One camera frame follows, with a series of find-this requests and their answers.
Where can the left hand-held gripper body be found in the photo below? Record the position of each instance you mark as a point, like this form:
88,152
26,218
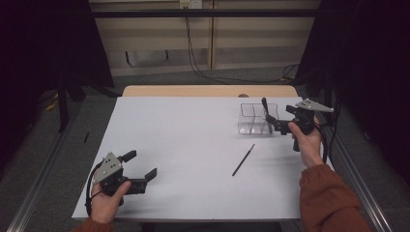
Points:
108,169

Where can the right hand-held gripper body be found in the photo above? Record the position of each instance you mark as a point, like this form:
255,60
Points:
304,121

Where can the thick black makeup brush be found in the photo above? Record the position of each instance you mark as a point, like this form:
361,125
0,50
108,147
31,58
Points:
264,104

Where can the clear acrylic organizer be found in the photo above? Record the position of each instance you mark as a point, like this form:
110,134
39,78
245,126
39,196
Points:
249,124

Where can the thin black makeup brush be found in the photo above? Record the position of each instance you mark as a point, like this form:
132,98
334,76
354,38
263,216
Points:
243,160

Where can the person's right hand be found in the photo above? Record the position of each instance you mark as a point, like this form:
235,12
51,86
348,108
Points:
307,146

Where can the person's left hand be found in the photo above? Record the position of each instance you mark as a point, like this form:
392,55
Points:
104,206

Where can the white table board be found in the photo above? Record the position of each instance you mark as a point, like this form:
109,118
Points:
193,129

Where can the black metal stand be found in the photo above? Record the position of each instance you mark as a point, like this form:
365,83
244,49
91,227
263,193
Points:
63,109

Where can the wooden table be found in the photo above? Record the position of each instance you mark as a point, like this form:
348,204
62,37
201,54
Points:
193,91

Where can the black curtain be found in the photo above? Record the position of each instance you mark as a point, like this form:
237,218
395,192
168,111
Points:
370,64
38,42

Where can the black horizontal bar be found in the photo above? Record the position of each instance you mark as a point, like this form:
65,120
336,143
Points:
193,13

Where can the aluminium floor rail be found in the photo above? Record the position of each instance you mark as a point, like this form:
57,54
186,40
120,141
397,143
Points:
374,209
50,167

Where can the white wall outlet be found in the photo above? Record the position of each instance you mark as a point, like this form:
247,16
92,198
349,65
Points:
190,4

